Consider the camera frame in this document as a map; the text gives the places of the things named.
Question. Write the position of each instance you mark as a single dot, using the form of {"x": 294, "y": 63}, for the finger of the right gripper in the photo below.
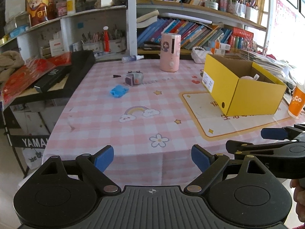
{"x": 287, "y": 132}
{"x": 238, "y": 146}

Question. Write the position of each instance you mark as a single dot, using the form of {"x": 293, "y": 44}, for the row of leaning books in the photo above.
{"x": 193, "y": 34}

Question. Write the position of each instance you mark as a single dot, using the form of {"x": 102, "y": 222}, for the white pen holder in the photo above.
{"x": 118, "y": 45}

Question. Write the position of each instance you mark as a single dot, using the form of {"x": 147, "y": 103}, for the clear spray bottle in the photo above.
{"x": 128, "y": 59}

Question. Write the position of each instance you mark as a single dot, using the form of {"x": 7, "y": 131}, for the white bookshelf frame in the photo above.
{"x": 79, "y": 23}

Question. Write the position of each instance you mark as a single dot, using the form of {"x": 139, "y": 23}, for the red book set box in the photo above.
{"x": 240, "y": 38}

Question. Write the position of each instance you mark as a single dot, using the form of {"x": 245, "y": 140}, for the beige folded cloth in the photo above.
{"x": 10, "y": 61}

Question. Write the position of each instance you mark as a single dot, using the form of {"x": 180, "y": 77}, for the black keyboard piano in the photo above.
{"x": 81, "y": 63}

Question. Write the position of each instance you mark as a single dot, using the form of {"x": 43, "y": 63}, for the red fortune god box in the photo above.
{"x": 40, "y": 11}

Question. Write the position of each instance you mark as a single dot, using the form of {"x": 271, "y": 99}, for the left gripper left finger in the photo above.
{"x": 93, "y": 166}

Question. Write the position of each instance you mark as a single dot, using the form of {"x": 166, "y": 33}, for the blue wrapper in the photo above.
{"x": 119, "y": 91}

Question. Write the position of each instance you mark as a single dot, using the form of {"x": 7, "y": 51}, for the orange white medicine box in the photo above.
{"x": 218, "y": 45}

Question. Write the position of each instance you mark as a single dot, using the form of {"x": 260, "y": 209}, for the pink cylindrical humidifier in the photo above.
{"x": 170, "y": 52}

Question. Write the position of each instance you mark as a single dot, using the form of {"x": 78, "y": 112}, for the red glossy gift bag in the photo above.
{"x": 26, "y": 75}

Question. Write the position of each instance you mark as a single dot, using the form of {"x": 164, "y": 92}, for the red hanging tassel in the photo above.
{"x": 106, "y": 39}

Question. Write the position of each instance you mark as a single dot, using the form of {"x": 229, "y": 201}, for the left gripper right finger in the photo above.
{"x": 211, "y": 166}

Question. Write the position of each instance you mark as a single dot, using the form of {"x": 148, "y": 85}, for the stack of magazines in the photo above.
{"x": 277, "y": 68}

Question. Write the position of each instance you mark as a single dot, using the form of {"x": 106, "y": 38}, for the person's right hand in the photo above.
{"x": 299, "y": 194}

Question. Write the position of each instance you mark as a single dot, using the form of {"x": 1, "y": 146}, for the black flat box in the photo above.
{"x": 50, "y": 79}

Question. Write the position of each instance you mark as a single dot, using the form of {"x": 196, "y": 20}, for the orange paper drink cup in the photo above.
{"x": 297, "y": 102}

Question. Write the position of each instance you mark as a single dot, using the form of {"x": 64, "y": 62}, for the yellow cardboard box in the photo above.
{"x": 221, "y": 77}

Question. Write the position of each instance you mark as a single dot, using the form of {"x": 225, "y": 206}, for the pink checkered tablecloth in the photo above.
{"x": 153, "y": 126}

